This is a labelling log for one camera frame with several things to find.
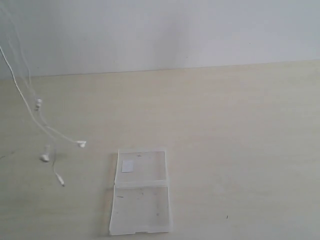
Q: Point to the clear plastic storage case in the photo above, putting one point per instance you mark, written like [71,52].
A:
[141,199]

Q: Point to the white sticker in case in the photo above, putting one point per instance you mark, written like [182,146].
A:
[127,166]

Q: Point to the white wired earphones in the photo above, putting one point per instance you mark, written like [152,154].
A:
[35,109]

